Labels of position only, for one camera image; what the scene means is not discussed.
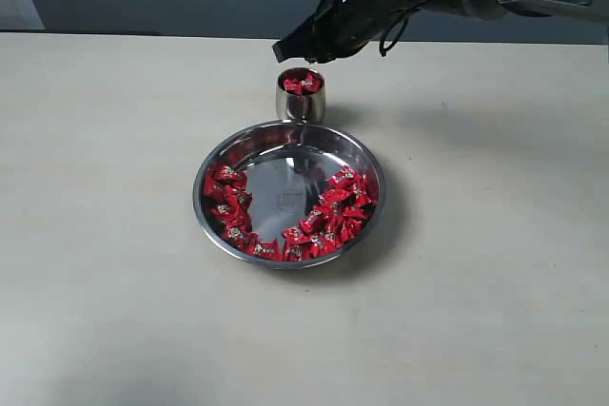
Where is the small steel cup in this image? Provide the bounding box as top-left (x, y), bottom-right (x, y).
top-left (275, 68), bottom-right (326, 124)

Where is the red wrapped candy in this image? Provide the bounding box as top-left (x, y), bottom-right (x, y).
top-left (352, 183), bottom-right (377, 208)
top-left (202, 178), bottom-right (226, 203)
top-left (211, 164), bottom-right (247, 188)
top-left (246, 240), bottom-right (283, 261)
top-left (282, 226), bottom-right (311, 247)
top-left (222, 223), bottom-right (250, 249)
top-left (328, 165), bottom-right (367, 193)

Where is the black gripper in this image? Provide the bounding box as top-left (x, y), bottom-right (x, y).
top-left (271, 0), bottom-right (420, 65)

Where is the round steel plate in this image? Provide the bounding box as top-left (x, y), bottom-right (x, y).
top-left (192, 121), bottom-right (386, 270)

